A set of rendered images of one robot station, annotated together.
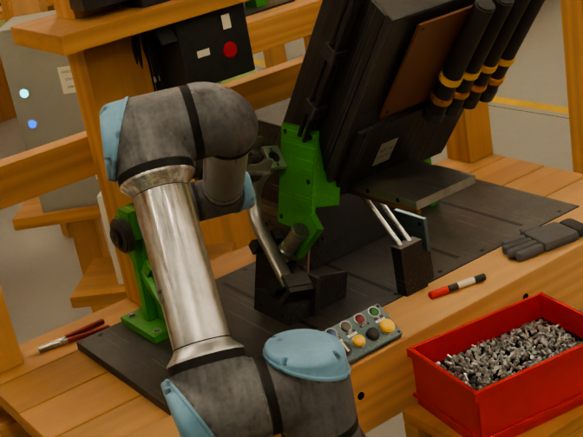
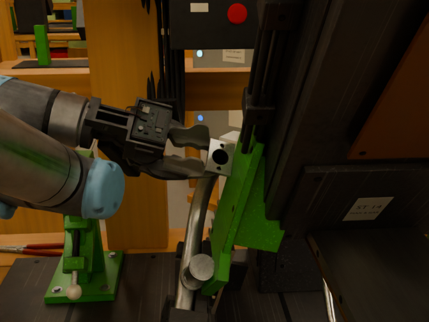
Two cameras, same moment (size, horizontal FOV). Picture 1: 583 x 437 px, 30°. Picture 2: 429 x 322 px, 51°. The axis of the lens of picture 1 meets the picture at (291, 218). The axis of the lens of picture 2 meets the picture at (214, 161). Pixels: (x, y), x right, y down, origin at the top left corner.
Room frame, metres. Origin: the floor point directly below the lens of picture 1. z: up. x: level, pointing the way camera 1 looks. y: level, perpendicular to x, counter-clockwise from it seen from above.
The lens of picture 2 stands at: (1.54, -0.28, 1.46)
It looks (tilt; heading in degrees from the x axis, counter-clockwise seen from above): 22 degrees down; 28
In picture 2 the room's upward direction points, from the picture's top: straight up
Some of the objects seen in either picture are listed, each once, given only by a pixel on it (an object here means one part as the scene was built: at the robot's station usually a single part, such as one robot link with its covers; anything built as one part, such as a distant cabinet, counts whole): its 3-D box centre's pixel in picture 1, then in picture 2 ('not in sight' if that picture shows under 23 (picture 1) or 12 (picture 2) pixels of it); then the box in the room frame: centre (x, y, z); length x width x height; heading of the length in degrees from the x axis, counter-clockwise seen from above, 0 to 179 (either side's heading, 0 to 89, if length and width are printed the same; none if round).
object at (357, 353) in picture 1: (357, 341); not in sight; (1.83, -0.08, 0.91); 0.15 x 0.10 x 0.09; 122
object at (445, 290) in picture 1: (456, 285); not in sight; (1.99, -0.31, 0.91); 0.13 x 0.02 x 0.02; 109
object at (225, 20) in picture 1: (202, 44); (216, 2); (2.30, 0.12, 1.42); 0.17 x 0.12 x 0.15; 122
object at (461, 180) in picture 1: (382, 176); (361, 237); (2.14, -0.20, 1.11); 0.39 x 0.16 x 0.03; 32
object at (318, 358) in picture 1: (305, 381); not in sight; (1.37, 0.02, 1.11); 0.13 x 0.12 x 0.14; 100
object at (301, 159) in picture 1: (310, 172); (255, 194); (2.09, -0.05, 1.17); 0.13 x 0.12 x 0.20; 122
